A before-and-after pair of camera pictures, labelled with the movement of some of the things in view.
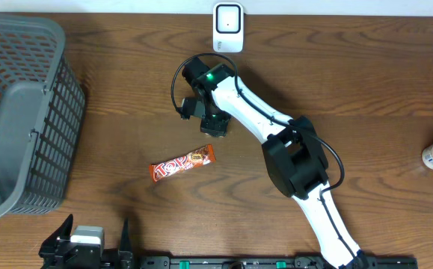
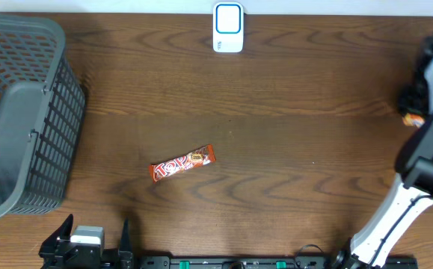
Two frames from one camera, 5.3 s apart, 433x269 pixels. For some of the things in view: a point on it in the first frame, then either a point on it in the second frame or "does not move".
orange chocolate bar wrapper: x=203 y=155 does not move
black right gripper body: x=215 y=119 to x=416 y=96
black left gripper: x=47 y=249 does not move
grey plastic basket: x=30 y=111 does not move
